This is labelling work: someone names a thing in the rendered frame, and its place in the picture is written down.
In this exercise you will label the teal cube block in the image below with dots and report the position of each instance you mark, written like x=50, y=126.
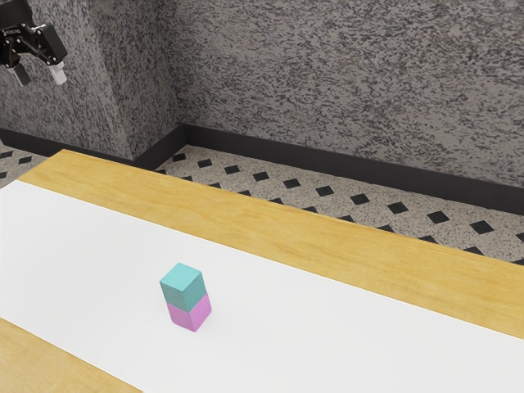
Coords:
x=182, y=286

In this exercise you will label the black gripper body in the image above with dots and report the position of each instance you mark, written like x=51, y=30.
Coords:
x=16, y=22

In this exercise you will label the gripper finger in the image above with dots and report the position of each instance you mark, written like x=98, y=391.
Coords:
x=16, y=65
x=52, y=47

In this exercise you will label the pink cube block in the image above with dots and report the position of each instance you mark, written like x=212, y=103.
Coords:
x=192, y=317

